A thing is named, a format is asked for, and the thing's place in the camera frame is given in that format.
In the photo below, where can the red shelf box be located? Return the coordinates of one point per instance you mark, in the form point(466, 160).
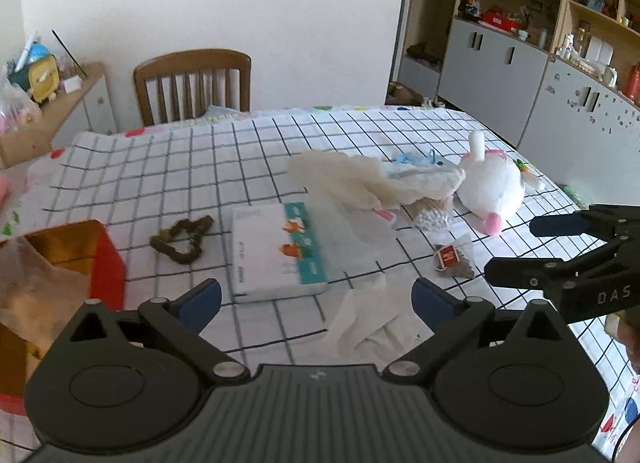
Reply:
point(500, 19)

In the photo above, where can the translucent plastic bag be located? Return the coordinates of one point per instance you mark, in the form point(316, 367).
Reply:
point(35, 283)

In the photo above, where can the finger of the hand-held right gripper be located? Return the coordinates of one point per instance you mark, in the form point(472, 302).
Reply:
point(520, 273)
point(555, 225)

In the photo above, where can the white black checked tablecloth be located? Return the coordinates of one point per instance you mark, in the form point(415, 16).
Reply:
point(200, 168)

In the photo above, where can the grey wooden wall cabinet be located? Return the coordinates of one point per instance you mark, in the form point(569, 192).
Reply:
point(500, 63)

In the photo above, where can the clear plastic bag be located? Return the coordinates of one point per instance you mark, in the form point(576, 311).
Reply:
point(370, 318)

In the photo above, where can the white teal tissue pack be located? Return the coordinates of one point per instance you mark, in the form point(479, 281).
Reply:
point(260, 253)

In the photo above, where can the white card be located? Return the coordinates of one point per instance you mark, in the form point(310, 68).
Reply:
point(599, 50)

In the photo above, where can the blue seat cushion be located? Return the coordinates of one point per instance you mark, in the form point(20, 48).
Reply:
point(222, 110)

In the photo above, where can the plastic bag of pink things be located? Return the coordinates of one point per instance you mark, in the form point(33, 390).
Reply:
point(17, 110)

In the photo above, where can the clear plastic pouch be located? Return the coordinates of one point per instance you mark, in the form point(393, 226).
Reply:
point(350, 238)

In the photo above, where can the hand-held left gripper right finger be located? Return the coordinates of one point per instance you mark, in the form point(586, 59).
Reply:
point(431, 300)

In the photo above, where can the tea bag packet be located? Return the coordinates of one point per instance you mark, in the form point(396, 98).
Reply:
point(455, 263)

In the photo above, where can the small white box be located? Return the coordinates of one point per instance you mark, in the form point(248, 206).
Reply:
point(72, 85)

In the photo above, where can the blue round toy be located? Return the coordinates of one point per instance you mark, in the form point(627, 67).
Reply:
point(37, 53)

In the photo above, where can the dark brown wood ornament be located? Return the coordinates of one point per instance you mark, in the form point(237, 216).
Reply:
point(425, 54)

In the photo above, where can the red bottle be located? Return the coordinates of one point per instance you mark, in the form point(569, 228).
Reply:
point(635, 80)

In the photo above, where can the small pink white item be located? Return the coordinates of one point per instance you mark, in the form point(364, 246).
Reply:
point(385, 215)

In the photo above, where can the white plush rabbit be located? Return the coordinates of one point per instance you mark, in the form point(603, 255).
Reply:
point(492, 183)

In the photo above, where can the brown hair scrunchie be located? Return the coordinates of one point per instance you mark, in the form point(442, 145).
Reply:
point(175, 255)

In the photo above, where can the pink printed cloth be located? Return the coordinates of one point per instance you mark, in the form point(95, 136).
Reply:
point(4, 195)

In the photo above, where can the white tube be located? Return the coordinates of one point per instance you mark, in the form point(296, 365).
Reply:
point(25, 50)

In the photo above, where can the cotton swab pack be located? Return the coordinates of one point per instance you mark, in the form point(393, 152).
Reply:
point(432, 215)

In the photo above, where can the brown basket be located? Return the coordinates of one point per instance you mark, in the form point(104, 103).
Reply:
point(405, 94)

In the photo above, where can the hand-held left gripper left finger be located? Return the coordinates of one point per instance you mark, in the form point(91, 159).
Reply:
point(202, 300)

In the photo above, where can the beige mesh cloth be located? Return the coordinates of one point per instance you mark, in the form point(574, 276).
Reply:
point(340, 178)

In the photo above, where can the white small bottles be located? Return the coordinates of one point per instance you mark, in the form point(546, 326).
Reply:
point(565, 48)

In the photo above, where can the thin black stick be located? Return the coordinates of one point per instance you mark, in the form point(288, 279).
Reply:
point(70, 54)

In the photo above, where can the brown wooden chair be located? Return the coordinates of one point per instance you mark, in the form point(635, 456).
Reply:
point(190, 60)

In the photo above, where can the small wooden side cabinet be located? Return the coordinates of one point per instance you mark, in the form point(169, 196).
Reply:
point(95, 108)

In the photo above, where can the red tin box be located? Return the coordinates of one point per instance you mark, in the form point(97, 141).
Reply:
point(107, 268)

